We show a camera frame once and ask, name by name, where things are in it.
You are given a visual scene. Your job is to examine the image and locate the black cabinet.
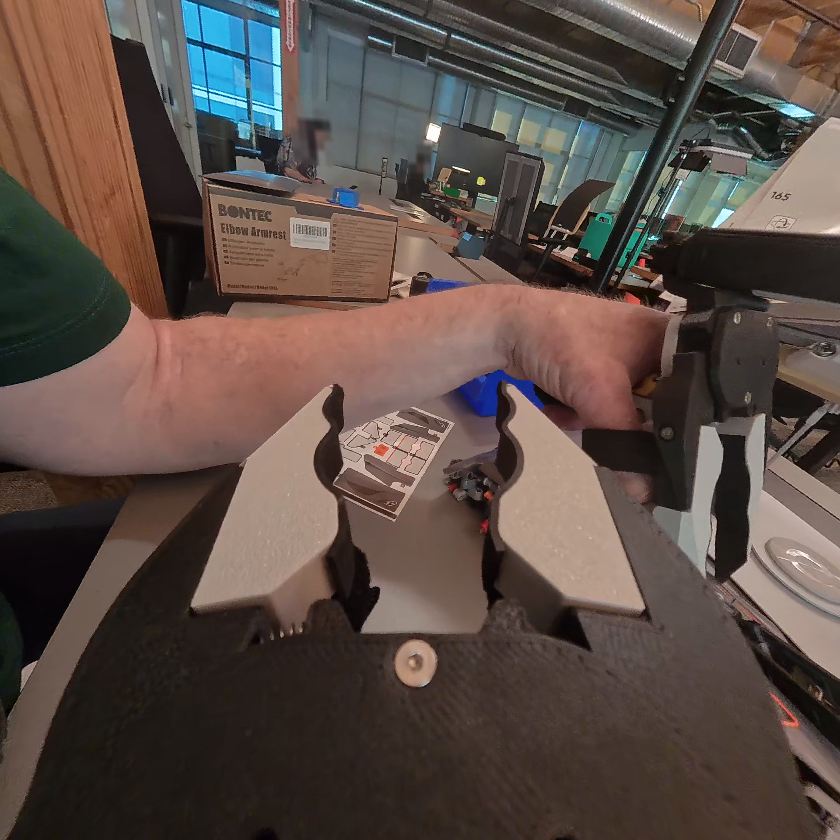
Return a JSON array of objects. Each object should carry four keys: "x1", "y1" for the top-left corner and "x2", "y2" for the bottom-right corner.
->
[{"x1": 493, "y1": 151, "x2": 546, "y2": 265}]

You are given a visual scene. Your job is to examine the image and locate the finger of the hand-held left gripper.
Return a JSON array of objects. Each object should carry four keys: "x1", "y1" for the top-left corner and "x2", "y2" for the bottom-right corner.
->
[
  {"x1": 654, "y1": 423, "x2": 722, "y2": 576},
  {"x1": 714, "y1": 413, "x2": 769, "y2": 583}
]

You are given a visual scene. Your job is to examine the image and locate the blue plastic bin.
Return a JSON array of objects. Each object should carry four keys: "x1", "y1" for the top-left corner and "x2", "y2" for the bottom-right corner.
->
[{"x1": 455, "y1": 369, "x2": 547, "y2": 419}]

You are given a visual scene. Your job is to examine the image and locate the wooden post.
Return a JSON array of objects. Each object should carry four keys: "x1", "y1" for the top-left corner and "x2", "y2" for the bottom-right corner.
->
[{"x1": 0, "y1": 0, "x2": 169, "y2": 319}]

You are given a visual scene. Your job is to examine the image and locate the brown cardboard box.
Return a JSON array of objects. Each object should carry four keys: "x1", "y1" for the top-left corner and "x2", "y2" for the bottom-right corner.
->
[{"x1": 201, "y1": 172, "x2": 400, "y2": 304}]

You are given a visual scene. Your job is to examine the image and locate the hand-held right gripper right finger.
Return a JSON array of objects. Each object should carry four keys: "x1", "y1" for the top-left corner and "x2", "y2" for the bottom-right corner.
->
[{"x1": 487, "y1": 381, "x2": 648, "y2": 619}]

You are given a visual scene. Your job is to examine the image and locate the person's left hand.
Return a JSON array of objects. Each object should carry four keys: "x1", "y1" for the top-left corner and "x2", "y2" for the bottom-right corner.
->
[{"x1": 505, "y1": 287, "x2": 673, "y2": 434}]

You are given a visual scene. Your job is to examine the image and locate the person's left forearm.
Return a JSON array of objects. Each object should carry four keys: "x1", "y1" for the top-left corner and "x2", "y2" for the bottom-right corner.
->
[{"x1": 0, "y1": 282, "x2": 526, "y2": 478}]

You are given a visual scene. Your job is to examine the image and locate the grey and black lego car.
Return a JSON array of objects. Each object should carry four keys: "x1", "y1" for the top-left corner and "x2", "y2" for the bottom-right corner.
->
[{"x1": 442, "y1": 449, "x2": 505, "y2": 534}]

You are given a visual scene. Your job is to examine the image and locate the large dark screen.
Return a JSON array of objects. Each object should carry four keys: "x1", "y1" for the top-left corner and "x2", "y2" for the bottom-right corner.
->
[{"x1": 432, "y1": 122, "x2": 521, "y2": 193}]

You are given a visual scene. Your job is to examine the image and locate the green shirt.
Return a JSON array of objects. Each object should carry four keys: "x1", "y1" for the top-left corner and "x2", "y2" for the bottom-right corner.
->
[{"x1": 0, "y1": 169, "x2": 133, "y2": 388}]

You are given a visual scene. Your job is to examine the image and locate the lego sticker sheet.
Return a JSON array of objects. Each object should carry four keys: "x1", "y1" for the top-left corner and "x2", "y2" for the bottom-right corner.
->
[{"x1": 332, "y1": 407, "x2": 455, "y2": 523}]

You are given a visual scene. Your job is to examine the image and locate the white box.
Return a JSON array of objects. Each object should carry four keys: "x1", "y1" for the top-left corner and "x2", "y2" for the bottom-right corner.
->
[{"x1": 721, "y1": 117, "x2": 840, "y2": 238}]

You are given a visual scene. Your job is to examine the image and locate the green crate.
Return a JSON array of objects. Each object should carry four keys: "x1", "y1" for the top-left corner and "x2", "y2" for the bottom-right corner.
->
[{"x1": 577, "y1": 212, "x2": 665, "y2": 268}]

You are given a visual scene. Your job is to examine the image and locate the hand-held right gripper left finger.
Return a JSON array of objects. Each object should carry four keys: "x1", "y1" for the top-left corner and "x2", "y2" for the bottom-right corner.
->
[{"x1": 190, "y1": 384, "x2": 350, "y2": 616}]

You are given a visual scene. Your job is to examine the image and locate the black stand pole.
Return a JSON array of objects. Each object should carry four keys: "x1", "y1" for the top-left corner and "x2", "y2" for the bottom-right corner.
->
[{"x1": 592, "y1": 0, "x2": 746, "y2": 294}]

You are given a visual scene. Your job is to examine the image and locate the black and wooden chair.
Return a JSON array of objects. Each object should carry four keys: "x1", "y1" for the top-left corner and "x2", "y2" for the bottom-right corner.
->
[{"x1": 537, "y1": 179, "x2": 616, "y2": 265}]

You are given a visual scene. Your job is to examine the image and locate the grey tray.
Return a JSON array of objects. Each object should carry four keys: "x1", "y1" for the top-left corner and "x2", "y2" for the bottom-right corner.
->
[{"x1": 203, "y1": 168, "x2": 304, "y2": 197}]

